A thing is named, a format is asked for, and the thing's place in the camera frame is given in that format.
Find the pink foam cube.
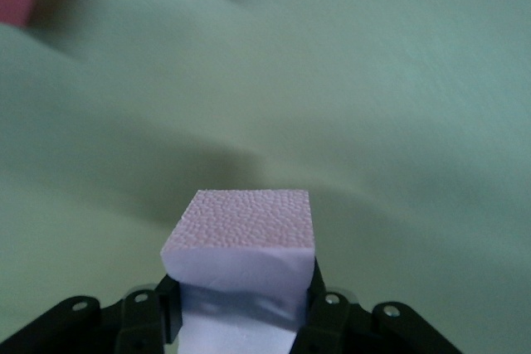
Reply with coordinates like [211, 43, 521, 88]
[160, 189, 316, 354]

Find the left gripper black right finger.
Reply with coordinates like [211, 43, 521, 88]
[292, 257, 464, 354]

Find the table cover sheet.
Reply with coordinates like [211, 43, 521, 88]
[0, 0, 531, 354]

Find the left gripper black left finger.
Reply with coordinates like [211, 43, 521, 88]
[0, 274, 184, 354]

